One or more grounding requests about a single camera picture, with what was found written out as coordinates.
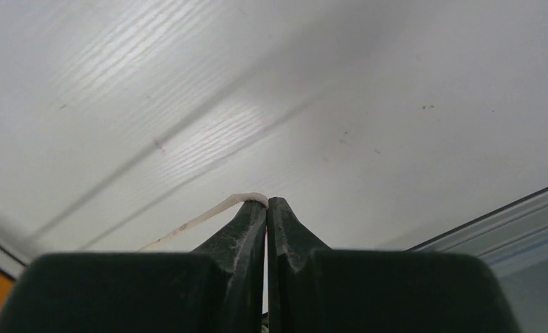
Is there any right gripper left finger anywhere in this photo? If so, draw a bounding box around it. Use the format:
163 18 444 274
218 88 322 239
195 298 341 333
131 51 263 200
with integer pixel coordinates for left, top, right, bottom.
0 201 266 332

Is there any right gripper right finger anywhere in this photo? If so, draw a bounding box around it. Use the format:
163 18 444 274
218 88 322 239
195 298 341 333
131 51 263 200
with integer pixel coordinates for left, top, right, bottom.
267 197 520 332

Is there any cream shoelace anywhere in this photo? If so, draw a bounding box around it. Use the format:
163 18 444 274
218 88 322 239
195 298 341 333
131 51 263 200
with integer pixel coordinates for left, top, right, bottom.
137 192 269 252

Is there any aluminium right table rail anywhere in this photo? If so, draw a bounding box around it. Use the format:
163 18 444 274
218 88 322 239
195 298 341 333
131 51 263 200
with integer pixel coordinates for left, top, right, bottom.
407 178 548 279

